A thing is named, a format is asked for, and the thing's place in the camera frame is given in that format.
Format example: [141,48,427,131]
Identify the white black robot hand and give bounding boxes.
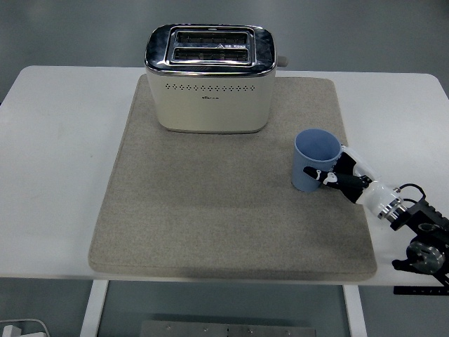
[303,144,401,216]

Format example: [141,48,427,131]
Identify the blue ribbed plastic cup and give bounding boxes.
[290,128,343,194]

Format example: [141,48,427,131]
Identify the black table control panel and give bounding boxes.
[393,286,449,296]

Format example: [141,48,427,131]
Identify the white table leg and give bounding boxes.
[79,280,109,337]
[342,284,368,337]

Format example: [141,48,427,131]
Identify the beige fabric table mat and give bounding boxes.
[87,74,378,282]

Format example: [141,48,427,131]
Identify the cream chrome two-slot toaster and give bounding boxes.
[143,23,289,135]

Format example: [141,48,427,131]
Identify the grey metal plate with screws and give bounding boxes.
[139,319,319,337]

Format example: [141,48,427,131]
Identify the white box with cable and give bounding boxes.
[0,318,50,337]

